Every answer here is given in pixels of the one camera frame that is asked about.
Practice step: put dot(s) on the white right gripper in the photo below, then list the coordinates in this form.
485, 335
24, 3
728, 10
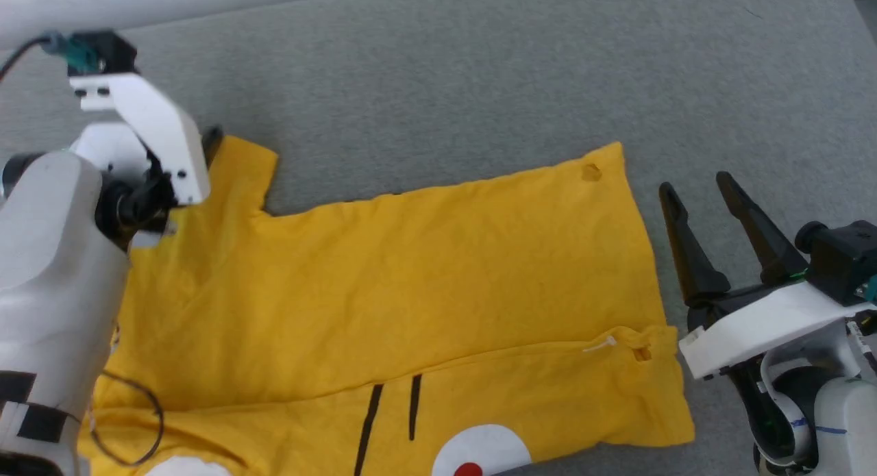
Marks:
767, 325

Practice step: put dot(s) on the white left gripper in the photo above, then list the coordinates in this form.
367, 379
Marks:
168, 147

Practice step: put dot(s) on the yellow t-shirt garment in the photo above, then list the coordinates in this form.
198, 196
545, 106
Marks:
411, 291

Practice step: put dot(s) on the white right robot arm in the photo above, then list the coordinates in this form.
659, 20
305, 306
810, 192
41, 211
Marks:
843, 407

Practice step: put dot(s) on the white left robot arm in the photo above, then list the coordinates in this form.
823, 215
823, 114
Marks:
48, 270

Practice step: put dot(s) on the grey-green fabric sofa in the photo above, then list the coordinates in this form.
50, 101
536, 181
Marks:
445, 85

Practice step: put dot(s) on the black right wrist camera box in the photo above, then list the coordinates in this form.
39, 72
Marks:
843, 257

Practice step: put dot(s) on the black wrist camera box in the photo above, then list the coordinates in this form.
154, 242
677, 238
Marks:
843, 257
106, 51

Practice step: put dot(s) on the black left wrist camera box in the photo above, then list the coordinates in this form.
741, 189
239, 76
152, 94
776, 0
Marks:
106, 51

